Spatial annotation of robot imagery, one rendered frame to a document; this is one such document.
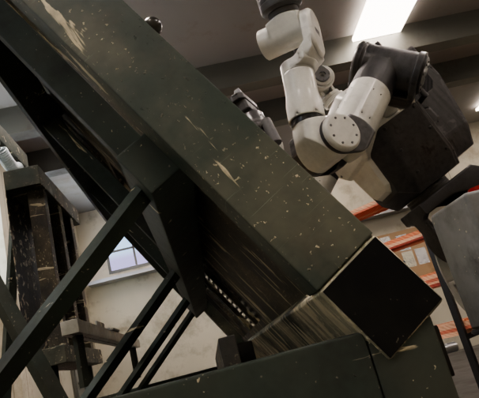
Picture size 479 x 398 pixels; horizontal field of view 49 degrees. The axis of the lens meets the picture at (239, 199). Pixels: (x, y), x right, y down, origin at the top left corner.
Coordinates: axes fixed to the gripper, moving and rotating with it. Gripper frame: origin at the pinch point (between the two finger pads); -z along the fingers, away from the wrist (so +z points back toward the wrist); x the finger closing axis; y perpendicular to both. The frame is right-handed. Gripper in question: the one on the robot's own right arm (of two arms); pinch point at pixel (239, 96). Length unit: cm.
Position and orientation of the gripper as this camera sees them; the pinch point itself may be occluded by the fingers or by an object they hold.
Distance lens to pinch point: 178.1
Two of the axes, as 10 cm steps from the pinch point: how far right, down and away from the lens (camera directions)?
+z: 3.3, 7.9, -5.2
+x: -5.4, -2.9, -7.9
